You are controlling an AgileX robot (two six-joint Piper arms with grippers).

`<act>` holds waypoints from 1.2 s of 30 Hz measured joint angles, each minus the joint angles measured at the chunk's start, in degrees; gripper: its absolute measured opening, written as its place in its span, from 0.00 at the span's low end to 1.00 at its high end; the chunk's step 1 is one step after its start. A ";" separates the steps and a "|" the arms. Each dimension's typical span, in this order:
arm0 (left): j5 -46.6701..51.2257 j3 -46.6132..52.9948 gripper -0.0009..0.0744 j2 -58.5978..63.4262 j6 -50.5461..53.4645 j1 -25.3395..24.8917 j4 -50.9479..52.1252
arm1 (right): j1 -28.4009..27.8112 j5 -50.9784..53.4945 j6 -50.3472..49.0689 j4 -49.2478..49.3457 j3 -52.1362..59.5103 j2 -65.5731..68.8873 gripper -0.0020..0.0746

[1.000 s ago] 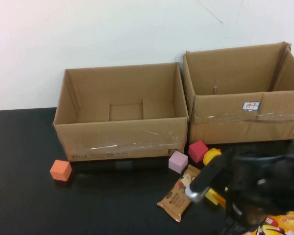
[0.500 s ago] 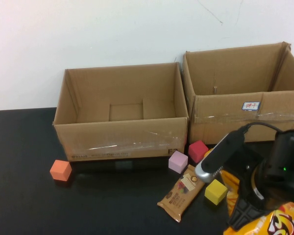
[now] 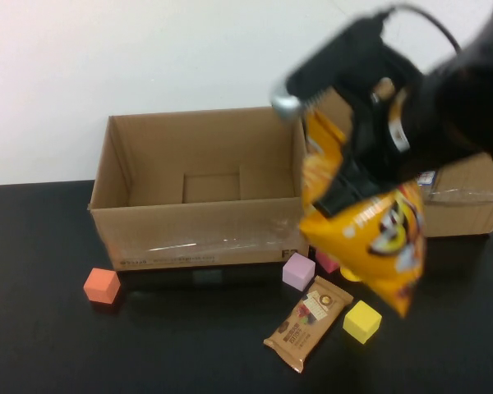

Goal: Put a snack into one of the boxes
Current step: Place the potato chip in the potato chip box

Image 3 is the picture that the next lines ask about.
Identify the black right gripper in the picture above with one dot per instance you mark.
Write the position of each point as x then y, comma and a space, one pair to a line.
374, 139

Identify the yellow chips bag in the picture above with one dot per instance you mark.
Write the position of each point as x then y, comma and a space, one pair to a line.
365, 242

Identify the brown biscuit packet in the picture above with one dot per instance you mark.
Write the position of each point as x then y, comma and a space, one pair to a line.
308, 324

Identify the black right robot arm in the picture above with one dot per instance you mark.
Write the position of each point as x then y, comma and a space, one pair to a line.
468, 94

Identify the pink foam cube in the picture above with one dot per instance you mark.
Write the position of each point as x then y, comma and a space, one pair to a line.
326, 262

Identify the lilac foam cube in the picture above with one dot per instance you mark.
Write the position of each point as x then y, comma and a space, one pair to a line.
298, 271

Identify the white-labelled brown cardboard box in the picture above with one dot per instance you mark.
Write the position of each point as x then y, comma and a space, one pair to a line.
456, 217

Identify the yellow foam cube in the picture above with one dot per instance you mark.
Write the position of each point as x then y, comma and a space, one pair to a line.
361, 322

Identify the printed brown cardboard box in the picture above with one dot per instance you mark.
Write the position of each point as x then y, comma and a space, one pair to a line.
189, 230

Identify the orange foam cube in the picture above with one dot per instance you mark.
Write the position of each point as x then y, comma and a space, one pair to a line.
102, 285

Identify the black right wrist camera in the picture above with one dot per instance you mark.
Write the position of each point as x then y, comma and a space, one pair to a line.
341, 57

